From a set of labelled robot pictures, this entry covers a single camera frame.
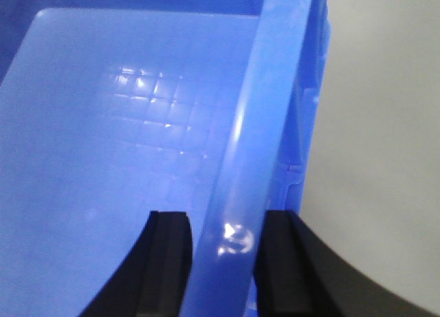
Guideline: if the light blue plastic bin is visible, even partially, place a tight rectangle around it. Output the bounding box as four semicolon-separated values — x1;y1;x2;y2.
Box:
1;0;330;316

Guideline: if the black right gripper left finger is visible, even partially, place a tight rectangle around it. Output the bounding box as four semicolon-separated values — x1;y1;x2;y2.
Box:
82;211;193;316

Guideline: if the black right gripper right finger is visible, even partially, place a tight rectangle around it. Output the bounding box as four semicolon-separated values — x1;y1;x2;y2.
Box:
254;210;431;316

